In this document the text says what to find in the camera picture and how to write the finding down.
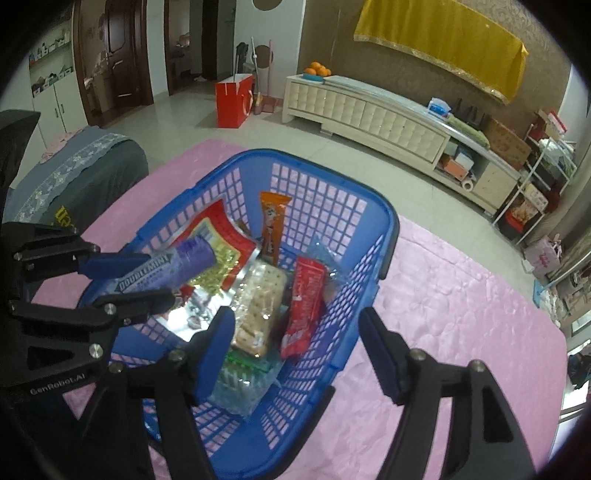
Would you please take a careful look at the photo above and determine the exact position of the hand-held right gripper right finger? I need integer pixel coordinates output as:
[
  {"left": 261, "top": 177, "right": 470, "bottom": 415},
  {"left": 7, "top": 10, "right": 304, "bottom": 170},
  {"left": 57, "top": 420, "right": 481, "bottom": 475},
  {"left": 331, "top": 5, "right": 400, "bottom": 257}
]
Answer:
[{"left": 358, "top": 307, "right": 536, "bottom": 480}]

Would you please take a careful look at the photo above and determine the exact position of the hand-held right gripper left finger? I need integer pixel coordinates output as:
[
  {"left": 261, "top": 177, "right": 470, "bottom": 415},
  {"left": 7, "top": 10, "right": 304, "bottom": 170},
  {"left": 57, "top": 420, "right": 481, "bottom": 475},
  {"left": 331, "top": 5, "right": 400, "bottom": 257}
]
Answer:
[{"left": 81, "top": 305, "right": 237, "bottom": 480}]

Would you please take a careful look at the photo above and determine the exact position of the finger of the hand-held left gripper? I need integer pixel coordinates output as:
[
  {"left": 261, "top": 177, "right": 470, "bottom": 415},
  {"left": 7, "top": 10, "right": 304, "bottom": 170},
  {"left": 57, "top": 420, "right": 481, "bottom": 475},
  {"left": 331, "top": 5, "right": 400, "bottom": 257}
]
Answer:
[
  {"left": 0, "top": 222, "right": 154, "bottom": 280},
  {"left": 7, "top": 288, "right": 181, "bottom": 377}
]

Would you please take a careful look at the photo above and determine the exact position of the purple gum pack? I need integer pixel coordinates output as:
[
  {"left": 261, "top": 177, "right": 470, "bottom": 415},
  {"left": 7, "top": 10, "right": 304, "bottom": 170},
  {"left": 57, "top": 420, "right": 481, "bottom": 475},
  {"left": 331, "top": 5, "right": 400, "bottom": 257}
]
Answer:
[{"left": 117, "top": 237, "right": 218, "bottom": 296}]

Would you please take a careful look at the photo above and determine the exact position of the long cracker packet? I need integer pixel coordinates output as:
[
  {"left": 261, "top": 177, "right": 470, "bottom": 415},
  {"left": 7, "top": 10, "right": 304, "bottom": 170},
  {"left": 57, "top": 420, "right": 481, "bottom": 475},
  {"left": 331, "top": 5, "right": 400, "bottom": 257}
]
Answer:
[{"left": 226, "top": 261, "right": 289, "bottom": 372}]

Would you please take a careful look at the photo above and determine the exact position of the long red snack packet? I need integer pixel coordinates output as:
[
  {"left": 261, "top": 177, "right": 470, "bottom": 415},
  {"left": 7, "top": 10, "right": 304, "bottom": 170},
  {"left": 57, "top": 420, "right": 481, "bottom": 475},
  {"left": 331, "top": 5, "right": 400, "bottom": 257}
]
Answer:
[{"left": 279, "top": 256, "right": 334, "bottom": 361}]

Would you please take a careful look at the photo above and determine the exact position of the large red snack packet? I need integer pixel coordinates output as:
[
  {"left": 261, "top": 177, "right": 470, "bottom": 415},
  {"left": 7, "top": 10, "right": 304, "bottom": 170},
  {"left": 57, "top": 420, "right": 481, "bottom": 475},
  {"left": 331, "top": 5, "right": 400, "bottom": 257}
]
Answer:
[{"left": 171, "top": 198, "right": 259, "bottom": 301}]

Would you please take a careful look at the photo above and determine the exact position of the clear blue snack packet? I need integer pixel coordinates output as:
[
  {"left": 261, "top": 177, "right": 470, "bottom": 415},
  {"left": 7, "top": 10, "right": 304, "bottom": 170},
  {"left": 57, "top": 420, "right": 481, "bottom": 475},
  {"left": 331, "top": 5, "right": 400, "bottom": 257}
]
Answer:
[{"left": 308, "top": 234, "right": 354, "bottom": 289}]

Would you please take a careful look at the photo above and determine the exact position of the orange snack bar packet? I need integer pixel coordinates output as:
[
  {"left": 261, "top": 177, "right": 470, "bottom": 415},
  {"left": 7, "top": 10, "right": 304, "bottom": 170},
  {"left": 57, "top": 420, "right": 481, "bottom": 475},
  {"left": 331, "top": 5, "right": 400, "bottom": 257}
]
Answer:
[{"left": 259, "top": 191, "right": 293, "bottom": 266}]

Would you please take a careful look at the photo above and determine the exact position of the blue plastic basket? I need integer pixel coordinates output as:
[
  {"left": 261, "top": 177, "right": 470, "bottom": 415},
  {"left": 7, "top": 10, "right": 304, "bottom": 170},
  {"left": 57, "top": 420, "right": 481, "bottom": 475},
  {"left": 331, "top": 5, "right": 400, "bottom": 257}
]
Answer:
[{"left": 76, "top": 148, "right": 400, "bottom": 478}]

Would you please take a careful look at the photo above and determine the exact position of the pink tablecloth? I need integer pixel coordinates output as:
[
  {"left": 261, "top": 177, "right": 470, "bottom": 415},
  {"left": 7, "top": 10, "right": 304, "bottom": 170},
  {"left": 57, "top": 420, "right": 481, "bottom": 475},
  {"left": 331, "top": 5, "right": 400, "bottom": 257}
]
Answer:
[{"left": 32, "top": 138, "right": 568, "bottom": 480}]

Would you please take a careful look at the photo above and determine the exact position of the pink cloth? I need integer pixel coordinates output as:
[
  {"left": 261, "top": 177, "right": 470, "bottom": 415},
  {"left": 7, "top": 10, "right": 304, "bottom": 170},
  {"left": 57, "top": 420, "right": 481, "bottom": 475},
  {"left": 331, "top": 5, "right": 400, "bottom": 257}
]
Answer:
[{"left": 39, "top": 130, "right": 81, "bottom": 163}]

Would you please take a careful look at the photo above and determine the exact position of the white cabinet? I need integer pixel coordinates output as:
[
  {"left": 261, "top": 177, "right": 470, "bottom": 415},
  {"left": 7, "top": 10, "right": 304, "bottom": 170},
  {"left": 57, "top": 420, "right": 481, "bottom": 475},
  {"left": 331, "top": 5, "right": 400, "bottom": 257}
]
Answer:
[{"left": 28, "top": 23, "right": 93, "bottom": 148}]

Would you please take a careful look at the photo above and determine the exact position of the pink bag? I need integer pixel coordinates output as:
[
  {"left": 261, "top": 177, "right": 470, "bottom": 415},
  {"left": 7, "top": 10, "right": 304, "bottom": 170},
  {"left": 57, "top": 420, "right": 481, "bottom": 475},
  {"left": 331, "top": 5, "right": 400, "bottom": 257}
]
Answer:
[{"left": 524, "top": 234, "right": 564, "bottom": 280}]

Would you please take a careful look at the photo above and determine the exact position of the orange box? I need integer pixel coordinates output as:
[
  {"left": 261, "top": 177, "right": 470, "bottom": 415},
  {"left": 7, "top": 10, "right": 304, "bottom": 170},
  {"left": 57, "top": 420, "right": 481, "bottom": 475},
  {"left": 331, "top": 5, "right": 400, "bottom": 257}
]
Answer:
[{"left": 436, "top": 157, "right": 469, "bottom": 181}]

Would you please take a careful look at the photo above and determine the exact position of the red shopping bag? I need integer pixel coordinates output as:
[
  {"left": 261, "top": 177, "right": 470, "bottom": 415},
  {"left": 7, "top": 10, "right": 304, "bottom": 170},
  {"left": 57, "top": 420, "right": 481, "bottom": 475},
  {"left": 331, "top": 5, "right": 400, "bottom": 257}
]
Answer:
[{"left": 215, "top": 74, "right": 256, "bottom": 129}]

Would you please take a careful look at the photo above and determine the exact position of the dark wooden door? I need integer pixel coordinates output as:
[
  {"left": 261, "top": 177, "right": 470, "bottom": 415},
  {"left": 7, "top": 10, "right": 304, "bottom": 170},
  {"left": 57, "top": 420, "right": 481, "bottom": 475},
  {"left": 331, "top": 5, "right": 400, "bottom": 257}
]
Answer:
[{"left": 71, "top": 0, "right": 155, "bottom": 127}]

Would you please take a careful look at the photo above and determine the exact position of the pink broom and dustpan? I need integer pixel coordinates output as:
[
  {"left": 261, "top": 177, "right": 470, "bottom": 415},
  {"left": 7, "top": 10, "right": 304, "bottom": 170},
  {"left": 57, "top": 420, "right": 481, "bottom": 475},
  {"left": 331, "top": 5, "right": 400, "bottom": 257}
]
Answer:
[{"left": 249, "top": 36, "right": 280, "bottom": 115}]

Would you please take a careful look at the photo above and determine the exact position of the white metal rack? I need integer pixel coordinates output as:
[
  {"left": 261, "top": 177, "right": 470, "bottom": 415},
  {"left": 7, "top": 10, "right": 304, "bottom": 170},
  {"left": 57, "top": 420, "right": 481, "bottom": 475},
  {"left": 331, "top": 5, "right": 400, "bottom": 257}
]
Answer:
[{"left": 492, "top": 111, "right": 578, "bottom": 245}]

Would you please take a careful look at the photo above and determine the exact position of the green pad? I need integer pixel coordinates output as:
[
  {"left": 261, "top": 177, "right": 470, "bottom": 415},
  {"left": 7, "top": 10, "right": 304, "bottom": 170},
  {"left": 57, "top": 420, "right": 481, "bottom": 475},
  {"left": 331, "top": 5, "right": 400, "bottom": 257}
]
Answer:
[{"left": 445, "top": 115, "right": 490, "bottom": 148}]

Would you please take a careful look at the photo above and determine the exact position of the cream TV cabinet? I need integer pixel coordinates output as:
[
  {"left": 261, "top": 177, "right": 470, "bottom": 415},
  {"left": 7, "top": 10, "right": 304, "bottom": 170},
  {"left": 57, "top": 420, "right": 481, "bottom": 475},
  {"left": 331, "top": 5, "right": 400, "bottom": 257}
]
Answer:
[{"left": 283, "top": 74, "right": 525, "bottom": 217}]

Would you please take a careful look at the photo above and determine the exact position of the cardboard box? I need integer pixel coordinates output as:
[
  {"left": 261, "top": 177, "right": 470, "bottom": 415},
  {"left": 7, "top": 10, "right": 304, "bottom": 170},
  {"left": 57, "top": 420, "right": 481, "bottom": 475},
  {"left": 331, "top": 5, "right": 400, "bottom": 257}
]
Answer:
[{"left": 482, "top": 117, "right": 534, "bottom": 171}]

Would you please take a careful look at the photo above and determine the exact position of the black router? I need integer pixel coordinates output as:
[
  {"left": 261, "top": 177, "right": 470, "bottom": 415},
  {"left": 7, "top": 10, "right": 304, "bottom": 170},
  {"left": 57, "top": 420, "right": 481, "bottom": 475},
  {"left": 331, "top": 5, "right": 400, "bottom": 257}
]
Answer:
[{"left": 450, "top": 99, "right": 492, "bottom": 127}]

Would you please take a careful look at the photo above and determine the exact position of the red and white box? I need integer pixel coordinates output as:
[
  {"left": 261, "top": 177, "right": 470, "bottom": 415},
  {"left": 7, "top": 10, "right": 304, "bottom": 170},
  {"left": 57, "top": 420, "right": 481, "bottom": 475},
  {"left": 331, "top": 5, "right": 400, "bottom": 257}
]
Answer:
[{"left": 542, "top": 111, "right": 568, "bottom": 134}]

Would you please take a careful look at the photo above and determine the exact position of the yellow cloth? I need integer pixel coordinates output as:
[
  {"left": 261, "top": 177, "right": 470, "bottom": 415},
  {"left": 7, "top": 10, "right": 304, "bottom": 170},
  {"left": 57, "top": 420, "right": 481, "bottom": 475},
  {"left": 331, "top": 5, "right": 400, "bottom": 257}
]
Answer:
[{"left": 353, "top": 0, "right": 529, "bottom": 106}]

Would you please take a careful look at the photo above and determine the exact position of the dark wooden door frame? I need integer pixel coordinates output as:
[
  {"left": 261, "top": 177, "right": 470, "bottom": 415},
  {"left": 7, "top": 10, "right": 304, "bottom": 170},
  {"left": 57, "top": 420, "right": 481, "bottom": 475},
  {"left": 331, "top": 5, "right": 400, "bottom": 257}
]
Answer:
[{"left": 164, "top": 0, "right": 218, "bottom": 95}]

